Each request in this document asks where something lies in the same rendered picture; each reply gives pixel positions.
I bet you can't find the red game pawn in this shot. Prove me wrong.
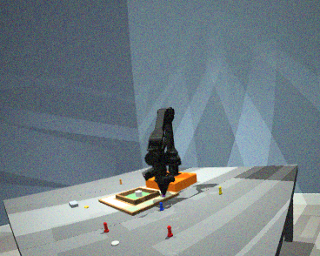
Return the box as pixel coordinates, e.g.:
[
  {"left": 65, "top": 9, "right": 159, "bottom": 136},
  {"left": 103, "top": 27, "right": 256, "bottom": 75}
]
[
  {"left": 103, "top": 223, "right": 110, "bottom": 233},
  {"left": 167, "top": 226, "right": 173, "bottom": 237}
]

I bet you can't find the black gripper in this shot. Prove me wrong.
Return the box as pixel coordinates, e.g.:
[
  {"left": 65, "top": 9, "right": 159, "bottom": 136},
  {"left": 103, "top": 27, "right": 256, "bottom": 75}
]
[{"left": 153, "top": 161, "right": 175, "bottom": 195}]

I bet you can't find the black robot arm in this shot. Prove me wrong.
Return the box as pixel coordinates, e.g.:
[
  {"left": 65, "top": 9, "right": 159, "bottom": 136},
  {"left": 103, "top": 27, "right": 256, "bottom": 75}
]
[{"left": 142, "top": 107, "right": 181, "bottom": 180}]

